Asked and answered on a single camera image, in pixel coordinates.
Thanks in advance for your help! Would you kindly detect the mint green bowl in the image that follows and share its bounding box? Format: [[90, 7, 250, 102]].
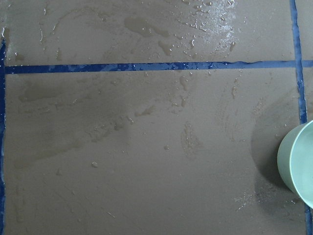
[[277, 121, 313, 208]]

